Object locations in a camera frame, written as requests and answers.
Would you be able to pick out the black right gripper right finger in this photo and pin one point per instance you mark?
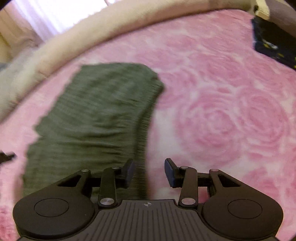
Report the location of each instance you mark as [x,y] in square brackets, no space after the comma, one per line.
[189,180]

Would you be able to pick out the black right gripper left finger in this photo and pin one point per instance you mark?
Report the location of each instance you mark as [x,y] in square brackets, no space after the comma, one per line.
[107,181]

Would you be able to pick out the green knitted garment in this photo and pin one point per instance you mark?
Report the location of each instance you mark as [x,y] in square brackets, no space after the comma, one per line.
[100,121]

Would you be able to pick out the pink rose pattern blanket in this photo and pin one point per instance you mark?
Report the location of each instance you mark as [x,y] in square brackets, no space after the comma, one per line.
[223,106]

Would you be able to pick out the dark blue patterned bag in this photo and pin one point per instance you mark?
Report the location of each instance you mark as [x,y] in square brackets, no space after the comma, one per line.
[272,41]

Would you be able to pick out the white sheer curtain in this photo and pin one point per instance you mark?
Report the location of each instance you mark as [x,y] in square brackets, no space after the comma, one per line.
[27,24]

